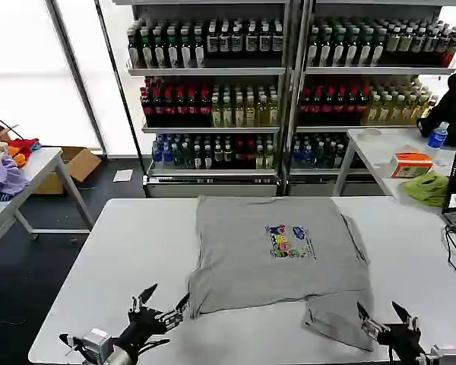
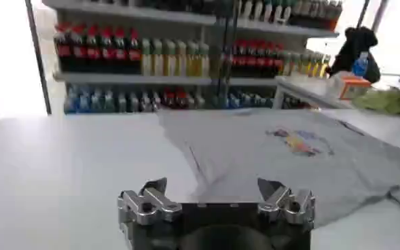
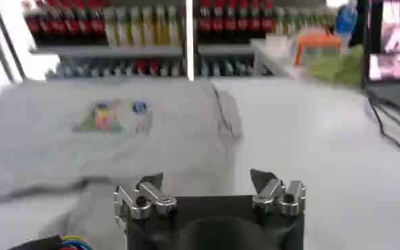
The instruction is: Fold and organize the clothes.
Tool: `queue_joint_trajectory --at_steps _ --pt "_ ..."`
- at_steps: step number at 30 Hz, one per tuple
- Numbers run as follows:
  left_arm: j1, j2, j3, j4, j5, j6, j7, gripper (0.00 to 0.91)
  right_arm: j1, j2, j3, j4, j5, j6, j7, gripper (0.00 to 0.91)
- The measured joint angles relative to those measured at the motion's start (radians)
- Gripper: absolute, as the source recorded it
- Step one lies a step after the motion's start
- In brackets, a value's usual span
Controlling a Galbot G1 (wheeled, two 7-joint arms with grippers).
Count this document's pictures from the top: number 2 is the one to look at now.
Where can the green cloth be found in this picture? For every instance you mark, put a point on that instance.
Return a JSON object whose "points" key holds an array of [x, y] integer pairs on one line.
{"points": [[383, 100]]}

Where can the grey polo shirt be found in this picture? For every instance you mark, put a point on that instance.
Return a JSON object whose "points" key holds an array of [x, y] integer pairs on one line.
{"points": [[254, 153]]}

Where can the shelf rack with bottles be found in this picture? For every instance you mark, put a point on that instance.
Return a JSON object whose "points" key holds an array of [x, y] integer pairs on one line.
{"points": [[271, 57], [135, 57]]}

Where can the black slanted pole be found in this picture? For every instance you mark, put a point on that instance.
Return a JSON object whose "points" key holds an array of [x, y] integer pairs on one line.
{"points": [[38, 57]]}

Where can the orange cardboard box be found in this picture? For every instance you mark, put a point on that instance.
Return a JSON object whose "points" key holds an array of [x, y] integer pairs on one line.
{"points": [[352, 86]]}

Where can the white side table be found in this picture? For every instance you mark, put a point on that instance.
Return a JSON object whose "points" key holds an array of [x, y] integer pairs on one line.
{"points": [[305, 86]]}

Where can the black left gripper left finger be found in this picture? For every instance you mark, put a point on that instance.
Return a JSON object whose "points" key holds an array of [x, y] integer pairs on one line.
{"points": [[159, 204]]}

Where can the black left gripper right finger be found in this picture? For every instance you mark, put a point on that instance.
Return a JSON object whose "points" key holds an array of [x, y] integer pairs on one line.
{"points": [[281, 204]]}

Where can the black bag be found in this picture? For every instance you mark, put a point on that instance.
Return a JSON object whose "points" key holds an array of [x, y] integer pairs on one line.
{"points": [[354, 47]]}

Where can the blue water bottle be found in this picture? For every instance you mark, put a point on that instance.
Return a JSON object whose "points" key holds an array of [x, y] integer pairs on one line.
{"points": [[360, 64]]}

